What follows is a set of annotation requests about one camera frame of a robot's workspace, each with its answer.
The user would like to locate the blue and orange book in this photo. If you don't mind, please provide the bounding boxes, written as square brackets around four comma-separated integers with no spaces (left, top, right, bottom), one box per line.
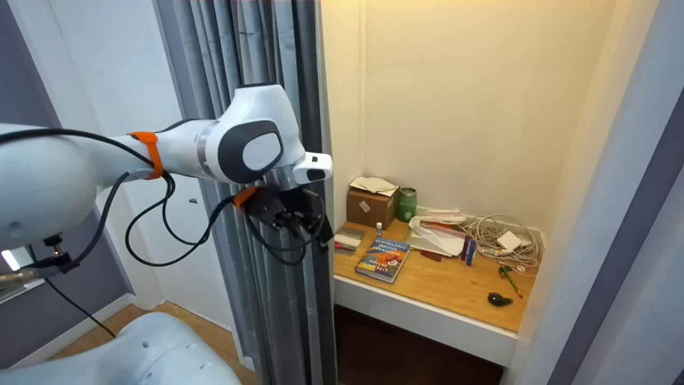
[353,235,415,286]

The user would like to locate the small black mouse-shaped object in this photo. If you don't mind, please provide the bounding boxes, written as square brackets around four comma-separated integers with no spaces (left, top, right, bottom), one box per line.
[484,291,515,310]

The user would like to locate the wooden shelf board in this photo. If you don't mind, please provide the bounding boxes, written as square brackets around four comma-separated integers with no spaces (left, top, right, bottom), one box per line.
[331,216,547,370]

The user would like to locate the tangled white cable bundle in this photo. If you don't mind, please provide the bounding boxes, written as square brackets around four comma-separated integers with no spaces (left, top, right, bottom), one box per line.
[460,215,547,275]

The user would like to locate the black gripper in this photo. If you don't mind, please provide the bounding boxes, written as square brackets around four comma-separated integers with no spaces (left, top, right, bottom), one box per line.
[273,184,336,248]

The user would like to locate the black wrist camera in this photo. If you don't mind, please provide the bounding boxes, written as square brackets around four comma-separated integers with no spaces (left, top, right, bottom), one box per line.
[243,186,287,232]

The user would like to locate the white power adapter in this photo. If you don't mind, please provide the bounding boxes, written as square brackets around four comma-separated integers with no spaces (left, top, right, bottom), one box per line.
[494,229,525,254]

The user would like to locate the stack of white papers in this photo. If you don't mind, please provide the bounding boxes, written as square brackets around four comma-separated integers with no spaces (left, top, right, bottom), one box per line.
[406,206,475,261]

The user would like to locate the orange cable strap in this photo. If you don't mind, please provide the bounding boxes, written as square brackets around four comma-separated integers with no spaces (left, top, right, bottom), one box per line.
[232,184,261,209]
[127,130,167,181]

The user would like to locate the small flat card box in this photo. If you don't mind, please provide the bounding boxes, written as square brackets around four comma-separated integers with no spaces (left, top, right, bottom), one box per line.
[331,227,365,257]

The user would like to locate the brown cardboard box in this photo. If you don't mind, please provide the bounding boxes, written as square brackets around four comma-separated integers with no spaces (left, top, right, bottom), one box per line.
[344,175,400,232]

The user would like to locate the green can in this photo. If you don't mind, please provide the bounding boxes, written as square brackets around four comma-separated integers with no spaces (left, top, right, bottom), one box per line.
[396,186,418,225]

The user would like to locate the thin black hanging cable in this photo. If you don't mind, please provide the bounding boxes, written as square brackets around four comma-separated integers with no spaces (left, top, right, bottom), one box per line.
[40,271,119,343]

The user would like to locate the grey sheer curtain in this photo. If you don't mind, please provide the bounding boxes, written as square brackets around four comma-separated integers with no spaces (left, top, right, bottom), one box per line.
[151,0,342,385]

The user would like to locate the black looping robot cable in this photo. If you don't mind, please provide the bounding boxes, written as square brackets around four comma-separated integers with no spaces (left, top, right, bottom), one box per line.
[0,126,316,271]

